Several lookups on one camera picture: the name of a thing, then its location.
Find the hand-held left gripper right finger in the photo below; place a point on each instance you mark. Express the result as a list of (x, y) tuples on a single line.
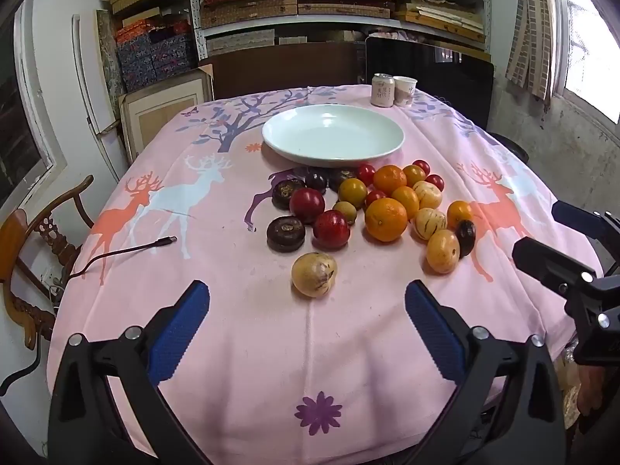
[(431, 329)]

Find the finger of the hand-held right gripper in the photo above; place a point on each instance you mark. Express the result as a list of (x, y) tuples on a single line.
[(547, 261), (576, 215)]

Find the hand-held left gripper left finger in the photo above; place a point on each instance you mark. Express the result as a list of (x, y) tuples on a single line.
[(181, 334)]

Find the yellow-orange round fruit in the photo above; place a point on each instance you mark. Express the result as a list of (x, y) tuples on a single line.
[(442, 251)]

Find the dark purple oval fruit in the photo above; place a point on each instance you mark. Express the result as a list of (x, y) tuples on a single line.
[(465, 237)]

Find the small orange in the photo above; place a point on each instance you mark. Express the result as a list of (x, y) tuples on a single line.
[(460, 214), (406, 201)]

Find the striped pepino melon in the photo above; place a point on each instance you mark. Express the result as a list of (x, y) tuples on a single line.
[(427, 194), (428, 223)]

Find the large orange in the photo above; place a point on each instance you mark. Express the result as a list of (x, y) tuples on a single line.
[(386, 219), (390, 179)]

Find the beige pepino melon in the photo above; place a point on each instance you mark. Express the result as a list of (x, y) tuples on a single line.
[(314, 274)]

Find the red cherry tomato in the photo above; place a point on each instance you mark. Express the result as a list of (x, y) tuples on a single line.
[(421, 166), (375, 197), (366, 173), (434, 182)]

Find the red plum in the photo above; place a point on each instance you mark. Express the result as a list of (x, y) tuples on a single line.
[(331, 229), (307, 204)]

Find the dark purple mangosteen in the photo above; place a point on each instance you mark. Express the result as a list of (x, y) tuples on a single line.
[(287, 193), (343, 178), (286, 234)]

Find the small yellow-green fruit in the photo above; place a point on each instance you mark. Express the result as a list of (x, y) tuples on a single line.
[(345, 212)]

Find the small orange tomato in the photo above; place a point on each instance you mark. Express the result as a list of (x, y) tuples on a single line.
[(414, 174)]

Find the dark purple plum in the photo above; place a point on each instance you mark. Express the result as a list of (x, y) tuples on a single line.
[(316, 179)]

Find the white plate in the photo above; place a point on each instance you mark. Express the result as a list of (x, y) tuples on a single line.
[(333, 135)]

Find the person's right forearm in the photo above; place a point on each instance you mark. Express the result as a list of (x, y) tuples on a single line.
[(588, 387)]

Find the pink printed tablecloth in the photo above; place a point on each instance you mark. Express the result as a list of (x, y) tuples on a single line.
[(271, 348)]

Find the black round stool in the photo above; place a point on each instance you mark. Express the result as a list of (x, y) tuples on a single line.
[(513, 145)]

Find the bright window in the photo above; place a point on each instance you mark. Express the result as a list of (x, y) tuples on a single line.
[(588, 43)]

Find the hanging tile sample strips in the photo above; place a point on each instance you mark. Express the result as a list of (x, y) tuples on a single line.
[(530, 34)]

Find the carved wooden chair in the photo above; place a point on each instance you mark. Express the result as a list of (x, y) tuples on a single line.
[(14, 242)]

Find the black glass panel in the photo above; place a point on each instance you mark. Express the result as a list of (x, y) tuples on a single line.
[(436, 82)]

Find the paper cup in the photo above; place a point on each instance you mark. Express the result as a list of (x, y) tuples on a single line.
[(405, 91)]

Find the cardboard box with framed panel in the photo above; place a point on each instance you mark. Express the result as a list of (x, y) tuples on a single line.
[(160, 111)]

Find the pale drink can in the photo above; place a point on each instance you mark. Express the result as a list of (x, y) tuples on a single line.
[(381, 89)]

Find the white leaning board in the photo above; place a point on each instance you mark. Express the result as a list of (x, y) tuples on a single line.
[(89, 97)]

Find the stack of blue patterned boxes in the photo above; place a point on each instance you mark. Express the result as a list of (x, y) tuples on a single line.
[(155, 58)]

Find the brown wooden board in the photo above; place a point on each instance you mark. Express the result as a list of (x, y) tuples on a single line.
[(281, 72)]

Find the grey marble slab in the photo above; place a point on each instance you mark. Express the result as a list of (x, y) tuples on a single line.
[(109, 53)]

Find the white metal shelf rack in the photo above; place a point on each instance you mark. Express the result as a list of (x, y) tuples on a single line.
[(339, 20)]

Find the stack of woven flat boxes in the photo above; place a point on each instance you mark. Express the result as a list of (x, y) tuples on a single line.
[(252, 9)]

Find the dark window with white frame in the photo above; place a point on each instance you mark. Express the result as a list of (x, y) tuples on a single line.
[(24, 121)]

